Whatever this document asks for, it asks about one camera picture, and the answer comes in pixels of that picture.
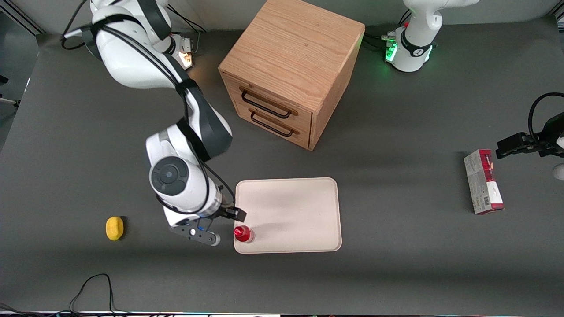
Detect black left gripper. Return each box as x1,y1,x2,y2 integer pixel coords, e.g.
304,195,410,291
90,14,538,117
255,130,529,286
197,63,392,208
495,132,552,159

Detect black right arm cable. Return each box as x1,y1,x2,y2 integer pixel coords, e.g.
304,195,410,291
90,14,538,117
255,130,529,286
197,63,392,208
61,0,236,216

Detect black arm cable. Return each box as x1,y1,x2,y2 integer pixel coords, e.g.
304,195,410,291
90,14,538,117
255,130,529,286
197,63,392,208
61,0,236,216
528,92,564,146

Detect wooden drawer cabinet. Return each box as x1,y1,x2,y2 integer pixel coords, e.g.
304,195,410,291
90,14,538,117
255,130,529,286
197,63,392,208
218,0,366,151

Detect cream rectangular tray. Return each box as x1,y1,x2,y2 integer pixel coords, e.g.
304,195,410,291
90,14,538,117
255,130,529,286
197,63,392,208
234,177,343,254

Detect black left base cables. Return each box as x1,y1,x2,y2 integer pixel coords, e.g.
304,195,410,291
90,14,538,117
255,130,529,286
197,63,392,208
363,8,412,52

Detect black looped table cable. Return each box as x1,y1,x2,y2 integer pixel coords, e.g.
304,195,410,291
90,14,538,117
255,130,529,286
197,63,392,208
0,273,146,317

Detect grey metal frame rail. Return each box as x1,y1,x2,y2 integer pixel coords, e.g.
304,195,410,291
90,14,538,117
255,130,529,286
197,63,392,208
0,0,45,37

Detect black base cables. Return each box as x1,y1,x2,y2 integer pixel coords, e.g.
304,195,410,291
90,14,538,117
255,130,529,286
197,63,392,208
363,8,412,52
167,6,208,56

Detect short black drawer handle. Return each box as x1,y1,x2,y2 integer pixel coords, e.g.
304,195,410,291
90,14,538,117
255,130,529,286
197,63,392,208
249,108,300,138

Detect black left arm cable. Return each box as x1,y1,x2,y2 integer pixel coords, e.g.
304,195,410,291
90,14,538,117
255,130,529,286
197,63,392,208
528,92,564,146

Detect red coke bottle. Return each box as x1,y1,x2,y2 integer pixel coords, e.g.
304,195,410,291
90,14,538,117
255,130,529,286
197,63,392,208
234,225,256,244

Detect black right base cables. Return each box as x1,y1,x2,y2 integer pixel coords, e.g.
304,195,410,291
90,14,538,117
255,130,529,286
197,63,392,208
167,6,208,56

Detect long black drawer handle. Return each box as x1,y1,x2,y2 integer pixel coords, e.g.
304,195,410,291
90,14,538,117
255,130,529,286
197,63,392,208
240,87,299,119

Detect yellow lemon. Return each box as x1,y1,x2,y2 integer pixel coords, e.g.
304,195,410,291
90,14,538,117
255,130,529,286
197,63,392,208
105,216,125,242

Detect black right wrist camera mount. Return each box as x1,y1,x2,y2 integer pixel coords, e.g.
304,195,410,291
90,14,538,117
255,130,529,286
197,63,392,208
168,217,221,247

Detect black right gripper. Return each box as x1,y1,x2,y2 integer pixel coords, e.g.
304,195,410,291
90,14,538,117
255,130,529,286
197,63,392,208
219,203,247,223

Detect grey and red carton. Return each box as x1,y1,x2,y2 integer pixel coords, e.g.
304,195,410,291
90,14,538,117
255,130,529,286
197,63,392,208
463,149,505,215

